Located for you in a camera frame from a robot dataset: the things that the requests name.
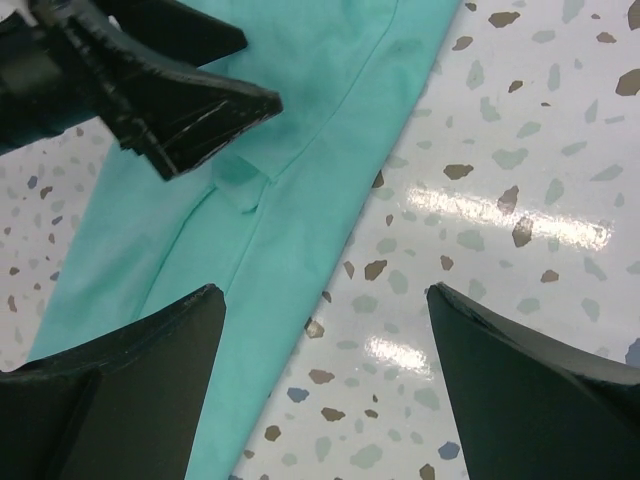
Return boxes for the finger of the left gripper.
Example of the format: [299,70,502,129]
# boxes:
[95,0,248,67]
[37,1,283,180]

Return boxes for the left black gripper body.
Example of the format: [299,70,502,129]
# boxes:
[1,1,117,154]

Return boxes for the mint green t shirt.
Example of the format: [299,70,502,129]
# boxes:
[30,1,458,479]

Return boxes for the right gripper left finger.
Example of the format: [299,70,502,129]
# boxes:
[1,284,226,480]

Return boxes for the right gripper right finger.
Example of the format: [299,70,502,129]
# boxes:
[426,283,639,479]

